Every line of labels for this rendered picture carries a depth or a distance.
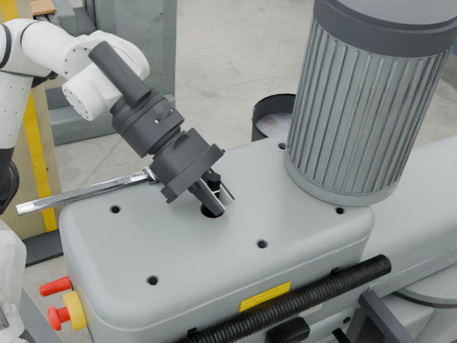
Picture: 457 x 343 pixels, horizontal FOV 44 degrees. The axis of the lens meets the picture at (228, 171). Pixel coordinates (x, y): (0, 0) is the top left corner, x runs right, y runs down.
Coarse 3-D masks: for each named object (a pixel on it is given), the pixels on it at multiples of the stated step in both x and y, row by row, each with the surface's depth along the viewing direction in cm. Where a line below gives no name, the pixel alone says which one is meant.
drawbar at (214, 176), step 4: (208, 176) 84; (212, 176) 84; (216, 176) 84; (220, 176) 84; (208, 180) 83; (212, 180) 83; (216, 180) 83; (208, 184) 84; (212, 184) 83; (216, 184) 83; (212, 188) 84; (216, 188) 84; (216, 196) 85; (208, 212) 88; (208, 216) 88; (212, 216) 88; (216, 216) 88
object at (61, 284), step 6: (66, 276) 98; (54, 282) 97; (60, 282) 97; (66, 282) 97; (42, 288) 96; (48, 288) 96; (54, 288) 97; (60, 288) 97; (66, 288) 97; (42, 294) 96; (48, 294) 96
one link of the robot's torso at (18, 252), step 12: (0, 228) 113; (0, 240) 110; (12, 240) 112; (0, 252) 110; (12, 252) 112; (24, 252) 116; (0, 264) 110; (12, 264) 112; (24, 264) 117; (0, 276) 110; (12, 276) 112; (12, 288) 113; (12, 300) 114
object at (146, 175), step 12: (144, 168) 92; (108, 180) 90; (120, 180) 90; (132, 180) 90; (144, 180) 91; (156, 180) 91; (72, 192) 87; (84, 192) 87; (96, 192) 88; (24, 204) 85; (36, 204) 85; (48, 204) 85; (60, 204) 86
